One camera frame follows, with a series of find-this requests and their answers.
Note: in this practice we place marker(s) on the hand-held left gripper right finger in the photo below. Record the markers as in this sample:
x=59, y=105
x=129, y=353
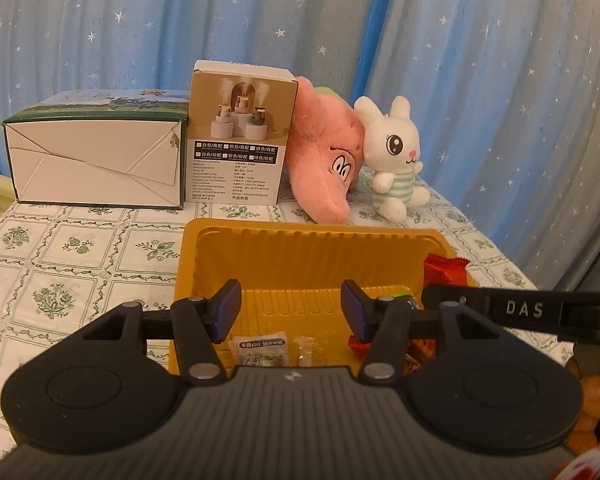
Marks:
x=356, y=310

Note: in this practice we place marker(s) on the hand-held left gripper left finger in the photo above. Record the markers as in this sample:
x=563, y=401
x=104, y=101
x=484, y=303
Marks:
x=226, y=310

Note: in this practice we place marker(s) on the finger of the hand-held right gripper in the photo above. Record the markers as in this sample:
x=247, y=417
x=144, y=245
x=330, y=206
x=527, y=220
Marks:
x=525, y=310

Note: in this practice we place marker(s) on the red square snack packet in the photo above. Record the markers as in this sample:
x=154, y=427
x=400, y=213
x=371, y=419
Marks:
x=357, y=344

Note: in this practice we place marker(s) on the grey clear snack packet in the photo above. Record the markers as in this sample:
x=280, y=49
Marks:
x=260, y=350

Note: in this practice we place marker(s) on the beige candy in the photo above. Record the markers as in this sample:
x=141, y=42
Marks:
x=307, y=350

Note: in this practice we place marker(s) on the orange plastic tray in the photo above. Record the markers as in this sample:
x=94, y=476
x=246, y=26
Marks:
x=305, y=260

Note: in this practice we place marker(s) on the green black snack packet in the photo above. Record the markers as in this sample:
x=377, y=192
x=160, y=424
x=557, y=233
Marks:
x=421, y=352

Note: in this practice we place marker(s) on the red pillow snack packet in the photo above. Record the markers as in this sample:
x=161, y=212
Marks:
x=445, y=272

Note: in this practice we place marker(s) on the person's right hand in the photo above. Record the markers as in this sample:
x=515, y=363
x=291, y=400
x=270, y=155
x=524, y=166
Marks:
x=592, y=400

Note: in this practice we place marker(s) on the brown product box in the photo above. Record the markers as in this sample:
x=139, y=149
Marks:
x=240, y=175

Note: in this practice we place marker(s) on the pink plush toy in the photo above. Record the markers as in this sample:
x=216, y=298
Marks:
x=320, y=160

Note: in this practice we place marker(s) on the white rabbit plush toy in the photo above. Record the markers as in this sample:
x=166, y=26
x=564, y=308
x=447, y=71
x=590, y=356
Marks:
x=395, y=145

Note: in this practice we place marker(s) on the floral tablecloth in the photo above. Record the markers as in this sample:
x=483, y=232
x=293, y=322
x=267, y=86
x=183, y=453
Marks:
x=55, y=270

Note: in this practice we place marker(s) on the white cardboard box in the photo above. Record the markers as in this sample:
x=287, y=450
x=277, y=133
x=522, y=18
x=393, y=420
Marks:
x=90, y=160

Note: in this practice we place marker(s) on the blue starry curtain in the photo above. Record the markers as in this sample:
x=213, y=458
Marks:
x=430, y=60

